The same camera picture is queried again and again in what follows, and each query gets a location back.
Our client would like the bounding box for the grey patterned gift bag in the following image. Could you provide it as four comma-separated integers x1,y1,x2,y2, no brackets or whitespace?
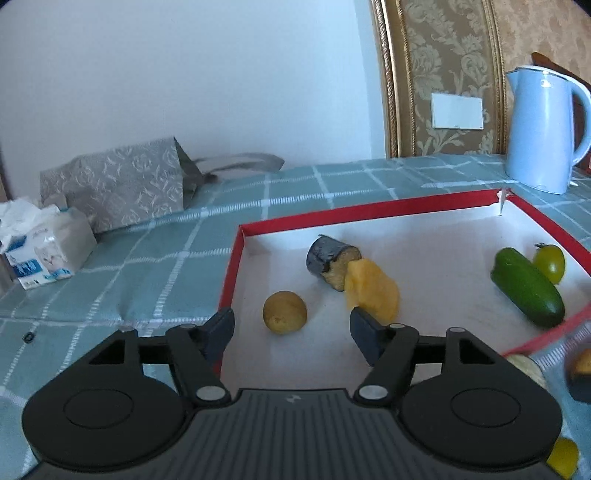
39,136,286,234

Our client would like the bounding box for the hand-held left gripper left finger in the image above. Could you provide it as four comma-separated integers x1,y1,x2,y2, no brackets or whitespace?
60,308,235,407

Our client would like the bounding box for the round brown fruit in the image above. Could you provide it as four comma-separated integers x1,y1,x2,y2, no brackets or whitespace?
262,291,308,334

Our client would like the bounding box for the teal checked tablecloth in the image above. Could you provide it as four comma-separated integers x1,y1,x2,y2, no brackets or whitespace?
0,152,591,480

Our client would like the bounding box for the yellow corn cob piece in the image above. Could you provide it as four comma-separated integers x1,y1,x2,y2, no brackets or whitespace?
345,258,400,322

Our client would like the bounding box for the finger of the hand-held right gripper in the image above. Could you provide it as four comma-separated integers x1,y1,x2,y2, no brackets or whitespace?
567,369,591,403

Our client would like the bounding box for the white tissue pack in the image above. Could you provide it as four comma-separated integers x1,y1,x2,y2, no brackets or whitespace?
0,196,98,291

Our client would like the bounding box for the green tomato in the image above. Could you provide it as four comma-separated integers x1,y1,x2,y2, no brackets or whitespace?
547,438,580,478
533,243,566,284

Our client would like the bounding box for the light blue electric kettle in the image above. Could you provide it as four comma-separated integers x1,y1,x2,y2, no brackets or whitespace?
504,66,591,195

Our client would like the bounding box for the gold framed wall panel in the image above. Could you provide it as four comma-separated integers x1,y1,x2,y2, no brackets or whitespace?
369,0,509,158

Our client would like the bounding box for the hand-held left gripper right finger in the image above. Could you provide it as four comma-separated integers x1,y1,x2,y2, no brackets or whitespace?
350,308,513,406

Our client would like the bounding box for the dark sugarcane piece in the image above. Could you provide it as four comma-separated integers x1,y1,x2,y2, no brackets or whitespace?
305,234,362,292

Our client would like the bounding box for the white wall switch panel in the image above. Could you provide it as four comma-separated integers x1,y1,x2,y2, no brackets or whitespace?
431,92,484,130

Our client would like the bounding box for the whole green cucumber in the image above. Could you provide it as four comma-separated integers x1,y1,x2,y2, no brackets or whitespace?
490,248,565,328

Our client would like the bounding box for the red shallow cardboard tray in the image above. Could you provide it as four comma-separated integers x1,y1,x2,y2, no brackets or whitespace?
215,187,591,377

